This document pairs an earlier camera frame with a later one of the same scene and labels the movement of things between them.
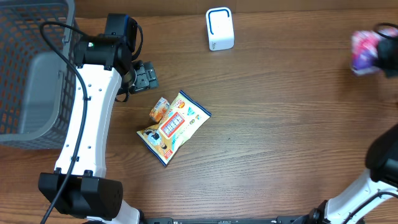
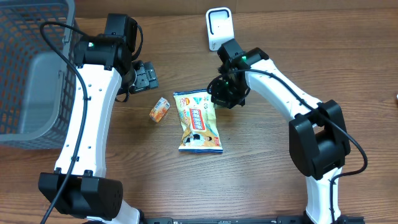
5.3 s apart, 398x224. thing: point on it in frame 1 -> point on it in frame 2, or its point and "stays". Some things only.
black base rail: x=282 y=219 stays
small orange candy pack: x=160 y=109 stays
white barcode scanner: x=219 y=23 stays
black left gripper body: x=145 y=79 stays
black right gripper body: x=388 y=48 -> x=227 y=90
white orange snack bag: x=183 y=119 -> x=200 y=131
